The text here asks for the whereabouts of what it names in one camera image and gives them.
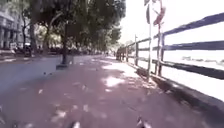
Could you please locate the reddish paved path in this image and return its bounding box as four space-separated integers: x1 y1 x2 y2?
0 54 224 128

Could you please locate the sign pole with red ring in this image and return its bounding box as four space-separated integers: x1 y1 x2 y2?
143 0 167 81

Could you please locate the pale building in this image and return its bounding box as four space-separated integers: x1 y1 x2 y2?
0 8 26 51

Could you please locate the grey asphalt road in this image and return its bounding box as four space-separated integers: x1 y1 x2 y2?
0 54 81 96

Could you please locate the row of trees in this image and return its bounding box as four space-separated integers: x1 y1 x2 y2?
6 0 127 58

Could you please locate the dark wooden rail fence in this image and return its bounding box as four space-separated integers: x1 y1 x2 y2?
115 12 224 80

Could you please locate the robot's own part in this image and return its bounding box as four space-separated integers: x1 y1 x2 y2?
69 121 82 128
136 117 153 128

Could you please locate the dark lamp post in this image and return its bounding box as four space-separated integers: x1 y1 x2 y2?
55 19 70 71

